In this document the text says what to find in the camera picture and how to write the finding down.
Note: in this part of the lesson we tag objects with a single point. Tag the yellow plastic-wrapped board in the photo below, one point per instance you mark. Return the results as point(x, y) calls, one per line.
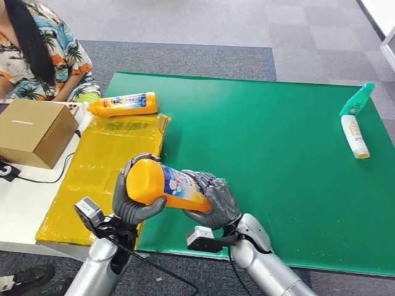
point(98, 163)

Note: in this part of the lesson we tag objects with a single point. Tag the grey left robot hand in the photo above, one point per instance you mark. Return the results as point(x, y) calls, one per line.
point(129, 210)

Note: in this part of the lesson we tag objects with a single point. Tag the white furniture corner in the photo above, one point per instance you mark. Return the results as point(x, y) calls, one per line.
point(389, 51)

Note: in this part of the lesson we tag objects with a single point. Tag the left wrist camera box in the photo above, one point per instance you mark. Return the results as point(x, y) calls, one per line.
point(87, 210)

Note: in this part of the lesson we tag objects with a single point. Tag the green table mat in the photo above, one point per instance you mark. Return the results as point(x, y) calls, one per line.
point(277, 122)

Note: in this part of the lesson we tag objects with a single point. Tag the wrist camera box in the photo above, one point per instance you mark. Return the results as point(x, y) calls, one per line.
point(200, 239)
point(87, 210)

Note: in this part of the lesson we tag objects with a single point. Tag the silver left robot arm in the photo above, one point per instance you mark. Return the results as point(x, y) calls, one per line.
point(95, 271)

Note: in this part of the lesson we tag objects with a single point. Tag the black charger device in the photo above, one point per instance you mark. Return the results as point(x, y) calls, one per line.
point(7, 171)

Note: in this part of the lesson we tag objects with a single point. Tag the orange bottle with clear cap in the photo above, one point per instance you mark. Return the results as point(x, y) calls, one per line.
point(148, 181)

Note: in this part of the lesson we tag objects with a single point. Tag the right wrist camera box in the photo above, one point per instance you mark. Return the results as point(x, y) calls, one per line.
point(200, 239)

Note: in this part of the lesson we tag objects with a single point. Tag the black shoe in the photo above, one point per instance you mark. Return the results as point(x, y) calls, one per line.
point(52, 288)
point(34, 275)

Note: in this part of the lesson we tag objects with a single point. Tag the brown cardboard box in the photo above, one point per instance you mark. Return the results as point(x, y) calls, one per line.
point(34, 132)

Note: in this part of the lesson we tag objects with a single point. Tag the white smartphone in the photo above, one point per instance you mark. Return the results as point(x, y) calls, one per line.
point(74, 109)

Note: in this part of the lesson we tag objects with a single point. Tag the green plastic bottle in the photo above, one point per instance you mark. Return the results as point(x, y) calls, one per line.
point(358, 100)

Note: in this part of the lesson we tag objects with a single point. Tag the person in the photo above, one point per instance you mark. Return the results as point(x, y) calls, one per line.
point(61, 57)

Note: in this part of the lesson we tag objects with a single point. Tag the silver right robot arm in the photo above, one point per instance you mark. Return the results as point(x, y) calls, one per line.
point(271, 269)

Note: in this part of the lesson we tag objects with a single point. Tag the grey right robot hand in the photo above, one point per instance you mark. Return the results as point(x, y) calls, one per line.
point(223, 200)

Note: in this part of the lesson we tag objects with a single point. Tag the white bottle with yellow cap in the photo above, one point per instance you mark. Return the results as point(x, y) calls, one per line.
point(355, 137)

